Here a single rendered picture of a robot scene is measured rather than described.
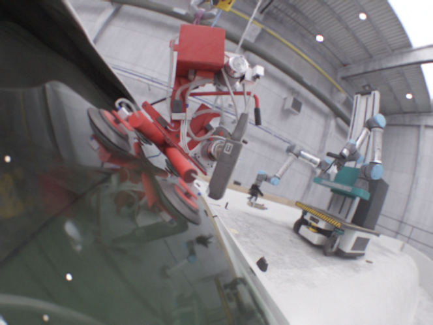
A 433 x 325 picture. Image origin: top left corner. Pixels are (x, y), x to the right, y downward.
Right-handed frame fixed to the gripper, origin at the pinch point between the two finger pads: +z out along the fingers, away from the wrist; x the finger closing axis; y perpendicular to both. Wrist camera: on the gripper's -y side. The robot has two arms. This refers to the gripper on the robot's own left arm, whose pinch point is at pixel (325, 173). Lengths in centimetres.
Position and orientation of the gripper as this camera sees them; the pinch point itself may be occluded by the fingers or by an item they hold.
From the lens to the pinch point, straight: 139.2
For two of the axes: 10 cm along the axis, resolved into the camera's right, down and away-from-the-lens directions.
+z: -7.0, 7.0, 1.1
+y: 6.5, 7.0, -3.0
